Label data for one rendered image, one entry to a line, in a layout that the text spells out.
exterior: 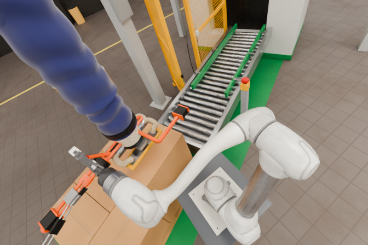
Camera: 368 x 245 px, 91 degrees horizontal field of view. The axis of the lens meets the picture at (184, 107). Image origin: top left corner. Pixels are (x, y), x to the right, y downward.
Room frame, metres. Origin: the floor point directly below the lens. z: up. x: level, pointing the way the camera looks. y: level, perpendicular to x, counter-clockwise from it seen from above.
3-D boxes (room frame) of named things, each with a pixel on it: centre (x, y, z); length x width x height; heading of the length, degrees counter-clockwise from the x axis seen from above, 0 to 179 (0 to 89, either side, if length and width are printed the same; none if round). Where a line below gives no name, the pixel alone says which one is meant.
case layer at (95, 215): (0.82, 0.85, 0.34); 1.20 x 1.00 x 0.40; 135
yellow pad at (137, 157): (0.75, 0.36, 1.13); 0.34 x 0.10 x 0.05; 133
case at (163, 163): (0.81, 0.44, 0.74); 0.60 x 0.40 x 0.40; 133
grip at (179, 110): (0.83, 0.03, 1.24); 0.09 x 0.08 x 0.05; 43
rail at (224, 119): (1.67, -0.90, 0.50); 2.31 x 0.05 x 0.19; 135
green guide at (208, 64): (2.34, -0.73, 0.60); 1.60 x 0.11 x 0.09; 135
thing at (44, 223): (0.41, 0.87, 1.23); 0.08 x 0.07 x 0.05; 133
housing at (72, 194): (0.50, 0.77, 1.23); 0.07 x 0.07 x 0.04; 43
